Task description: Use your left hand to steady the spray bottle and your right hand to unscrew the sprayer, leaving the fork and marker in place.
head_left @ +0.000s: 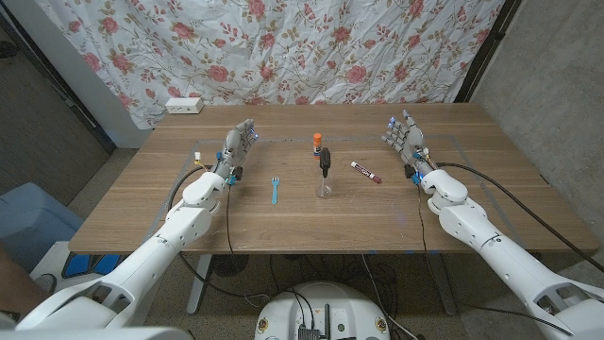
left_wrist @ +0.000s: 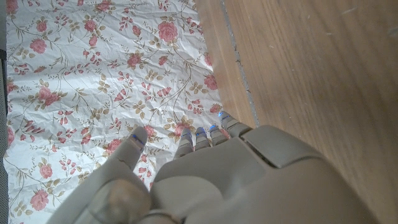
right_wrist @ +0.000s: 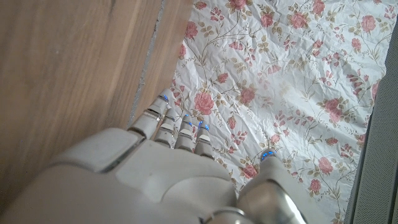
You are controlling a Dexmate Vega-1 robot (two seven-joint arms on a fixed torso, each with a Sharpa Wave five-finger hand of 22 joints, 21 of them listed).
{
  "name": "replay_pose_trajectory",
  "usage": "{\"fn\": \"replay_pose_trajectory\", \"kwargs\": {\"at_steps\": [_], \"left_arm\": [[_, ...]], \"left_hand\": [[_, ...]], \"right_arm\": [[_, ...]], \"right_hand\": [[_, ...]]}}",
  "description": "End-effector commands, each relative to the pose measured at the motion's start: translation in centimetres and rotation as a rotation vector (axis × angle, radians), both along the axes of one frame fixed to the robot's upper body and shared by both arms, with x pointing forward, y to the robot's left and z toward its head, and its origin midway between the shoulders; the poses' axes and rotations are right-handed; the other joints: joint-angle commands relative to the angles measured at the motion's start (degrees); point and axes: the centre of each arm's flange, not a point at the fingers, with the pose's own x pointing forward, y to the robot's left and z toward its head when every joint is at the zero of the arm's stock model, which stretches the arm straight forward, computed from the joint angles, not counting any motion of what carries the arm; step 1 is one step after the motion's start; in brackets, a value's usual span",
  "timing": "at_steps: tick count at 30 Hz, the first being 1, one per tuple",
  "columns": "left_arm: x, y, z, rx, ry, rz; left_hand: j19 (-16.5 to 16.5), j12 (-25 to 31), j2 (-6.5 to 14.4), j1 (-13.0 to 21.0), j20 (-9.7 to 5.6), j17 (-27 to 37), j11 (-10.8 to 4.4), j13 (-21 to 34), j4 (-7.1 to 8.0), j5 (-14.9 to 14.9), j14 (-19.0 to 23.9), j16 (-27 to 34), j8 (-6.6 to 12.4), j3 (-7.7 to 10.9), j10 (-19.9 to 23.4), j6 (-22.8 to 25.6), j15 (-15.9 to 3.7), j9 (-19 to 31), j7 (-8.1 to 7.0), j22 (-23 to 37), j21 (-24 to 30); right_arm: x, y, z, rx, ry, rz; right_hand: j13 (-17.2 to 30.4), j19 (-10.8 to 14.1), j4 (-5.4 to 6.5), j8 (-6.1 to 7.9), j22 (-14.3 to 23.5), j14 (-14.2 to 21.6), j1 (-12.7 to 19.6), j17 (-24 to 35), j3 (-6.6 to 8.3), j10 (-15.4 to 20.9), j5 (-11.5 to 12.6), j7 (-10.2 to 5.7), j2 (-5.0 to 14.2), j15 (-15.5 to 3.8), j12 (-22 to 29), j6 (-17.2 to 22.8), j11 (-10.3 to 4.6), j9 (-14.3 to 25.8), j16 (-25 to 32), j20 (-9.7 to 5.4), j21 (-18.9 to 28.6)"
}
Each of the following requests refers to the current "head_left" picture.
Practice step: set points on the blue plastic bin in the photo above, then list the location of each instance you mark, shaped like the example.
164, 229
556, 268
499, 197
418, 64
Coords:
33, 222

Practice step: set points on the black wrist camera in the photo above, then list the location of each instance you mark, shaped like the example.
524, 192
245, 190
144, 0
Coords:
237, 173
409, 171

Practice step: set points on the orange-capped glue stick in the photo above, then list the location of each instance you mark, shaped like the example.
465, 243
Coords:
317, 141

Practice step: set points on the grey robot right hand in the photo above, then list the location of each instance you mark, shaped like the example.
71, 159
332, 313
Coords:
413, 141

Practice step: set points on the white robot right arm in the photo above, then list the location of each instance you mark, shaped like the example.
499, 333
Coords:
476, 226

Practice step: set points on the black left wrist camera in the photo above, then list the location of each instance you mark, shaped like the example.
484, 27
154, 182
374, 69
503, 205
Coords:
237, 173

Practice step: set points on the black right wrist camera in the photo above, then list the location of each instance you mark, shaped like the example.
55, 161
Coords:
409, 171

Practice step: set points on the white table leg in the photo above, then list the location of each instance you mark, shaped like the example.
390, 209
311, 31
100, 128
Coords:
198, 288

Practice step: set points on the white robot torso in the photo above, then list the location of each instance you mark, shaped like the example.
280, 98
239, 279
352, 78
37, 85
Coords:
349, 307

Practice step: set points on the grey table leg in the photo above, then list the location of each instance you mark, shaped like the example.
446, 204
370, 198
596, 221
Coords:
443, 293

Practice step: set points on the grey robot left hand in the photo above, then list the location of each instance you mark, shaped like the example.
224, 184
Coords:
233, 148

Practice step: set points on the white floor board blue pads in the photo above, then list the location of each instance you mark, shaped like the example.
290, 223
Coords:
52, 257

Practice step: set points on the black door frame strip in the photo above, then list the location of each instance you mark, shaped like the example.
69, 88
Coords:
56, 81

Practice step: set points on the grey shoe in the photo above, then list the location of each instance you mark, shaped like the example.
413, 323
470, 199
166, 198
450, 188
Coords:
46, 282

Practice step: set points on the black backdrop pole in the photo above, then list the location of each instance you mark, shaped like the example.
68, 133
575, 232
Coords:
486, 47

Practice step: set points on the black round floor object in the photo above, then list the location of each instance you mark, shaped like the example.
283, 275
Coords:
231, 265

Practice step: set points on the blue plastic fork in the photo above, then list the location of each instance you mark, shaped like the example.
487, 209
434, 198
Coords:
274, 193

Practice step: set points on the white power strip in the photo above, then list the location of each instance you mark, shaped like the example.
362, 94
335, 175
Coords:
184, 105

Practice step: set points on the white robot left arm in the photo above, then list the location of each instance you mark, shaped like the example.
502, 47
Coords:
179, 231

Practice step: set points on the maroon dry-erase marker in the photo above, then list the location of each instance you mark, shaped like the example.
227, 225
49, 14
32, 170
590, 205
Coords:
365, 172

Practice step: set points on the floral fabric backdrop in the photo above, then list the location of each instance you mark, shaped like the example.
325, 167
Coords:
283, 47

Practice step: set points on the person's brown leg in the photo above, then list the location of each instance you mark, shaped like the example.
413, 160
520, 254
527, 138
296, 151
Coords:
14, 288

